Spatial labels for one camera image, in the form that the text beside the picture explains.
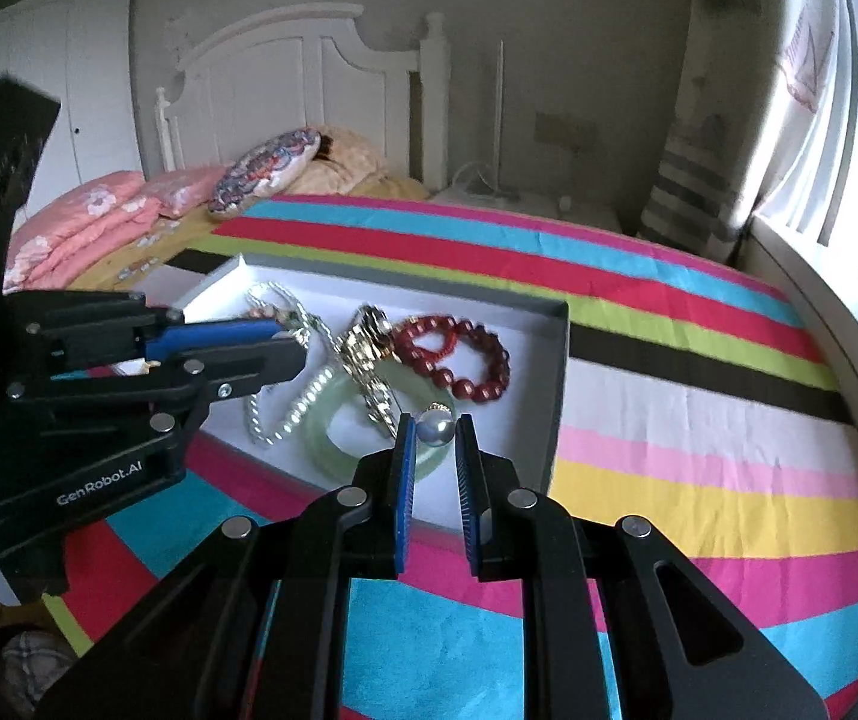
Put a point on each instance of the striped beige curtain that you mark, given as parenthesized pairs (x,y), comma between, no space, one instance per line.
(758,80)

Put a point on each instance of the pink folded quilt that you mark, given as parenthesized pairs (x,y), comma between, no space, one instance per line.
(52,248)

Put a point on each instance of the white wardrobe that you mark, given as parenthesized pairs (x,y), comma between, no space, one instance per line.
(77,52)

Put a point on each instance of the striped colourful bed cover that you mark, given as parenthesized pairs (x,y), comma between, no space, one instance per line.
(694,397)

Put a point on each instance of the gold rhinestone hair clip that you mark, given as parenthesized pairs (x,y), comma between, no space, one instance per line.
(365,343)

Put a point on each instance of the white pearl earring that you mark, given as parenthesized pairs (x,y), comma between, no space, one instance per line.
(435,426)

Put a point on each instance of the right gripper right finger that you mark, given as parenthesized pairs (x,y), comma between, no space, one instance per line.
(617,622)

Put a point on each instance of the white wooden headboard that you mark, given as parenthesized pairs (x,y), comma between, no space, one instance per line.
(304,65)

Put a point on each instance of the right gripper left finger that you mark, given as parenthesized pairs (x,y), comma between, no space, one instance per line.
(252,623)

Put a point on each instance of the yellow floral bed sheet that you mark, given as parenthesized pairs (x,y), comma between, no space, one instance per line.
(166,238)

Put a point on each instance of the patterned round cushion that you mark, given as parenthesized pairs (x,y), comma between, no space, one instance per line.
(264,171)

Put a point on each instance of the pale green jade bangle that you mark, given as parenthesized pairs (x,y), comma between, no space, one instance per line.
(336,431)

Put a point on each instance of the beige plush pillow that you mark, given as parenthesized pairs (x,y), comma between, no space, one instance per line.
(344,161)

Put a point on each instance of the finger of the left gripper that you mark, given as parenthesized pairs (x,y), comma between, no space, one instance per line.
(244,369)
(184,337)

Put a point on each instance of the white nightstand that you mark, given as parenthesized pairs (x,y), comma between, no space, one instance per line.
(532,204)

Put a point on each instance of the grey shallow jewelry tray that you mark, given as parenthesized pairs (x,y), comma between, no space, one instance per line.
(521,426)

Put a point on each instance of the pink pillow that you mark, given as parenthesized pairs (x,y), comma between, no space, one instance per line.
(179,192)

